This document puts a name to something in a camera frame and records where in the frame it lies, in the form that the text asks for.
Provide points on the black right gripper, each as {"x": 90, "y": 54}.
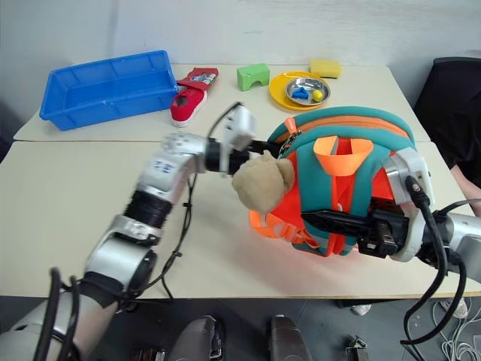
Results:
{"x": 385, "y": 233}

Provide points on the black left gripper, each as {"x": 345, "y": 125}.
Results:
{"x": 237, "y": 162}

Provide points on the orange and teal backpack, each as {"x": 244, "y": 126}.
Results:
{"x": 349, "y": 169}

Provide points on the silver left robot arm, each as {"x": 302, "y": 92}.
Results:
{"x": 154, "y": 176}

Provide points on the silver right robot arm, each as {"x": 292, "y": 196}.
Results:
{"x": 460, "y": 235}

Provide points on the beige plush toy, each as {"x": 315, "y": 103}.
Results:
{"x": 259, "y": 184}

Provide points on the yellow plate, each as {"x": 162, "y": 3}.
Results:
{"x": 280, "y": 94}

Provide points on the small blue toy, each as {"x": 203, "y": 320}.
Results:
{"x": 300, "y": 93}

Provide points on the green arch block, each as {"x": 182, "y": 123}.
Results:
{"x": 252, "y": 76}

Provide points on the silver metal dish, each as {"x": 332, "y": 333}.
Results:
{"x": 306, "y": 88}

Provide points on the small yellow ball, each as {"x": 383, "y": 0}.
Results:
{"x": 318, "y": 94}

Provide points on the red slip-on shoe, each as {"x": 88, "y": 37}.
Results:
{"x": 188, "y": 105}

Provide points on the red snack packet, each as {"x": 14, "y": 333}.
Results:
{"x": 201, "y": 78}

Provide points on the white sneaker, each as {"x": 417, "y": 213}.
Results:
{"x": 457, "y": 306}
{"x": 361, "y": 309}

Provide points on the yellow sponge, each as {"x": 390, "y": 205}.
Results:
{"x": 325, "y": 67}

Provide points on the black office chair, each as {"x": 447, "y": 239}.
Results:
{"x": 454, "y": 109}

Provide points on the dark rounded robot leg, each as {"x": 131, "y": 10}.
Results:
{"x": 289, "y": 340}
{"x": 197, "y": 340}

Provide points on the blue plastic bin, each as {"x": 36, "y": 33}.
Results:
{"x": 107, "y": 88}

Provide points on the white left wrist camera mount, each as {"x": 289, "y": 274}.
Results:
{"x": 240, "y": 126}

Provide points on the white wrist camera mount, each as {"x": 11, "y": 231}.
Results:
{"x": 240, "y": 126}
{"x": 407, "y": 176}

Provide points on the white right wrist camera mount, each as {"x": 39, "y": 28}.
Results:
{"x": 407, "y": 176}

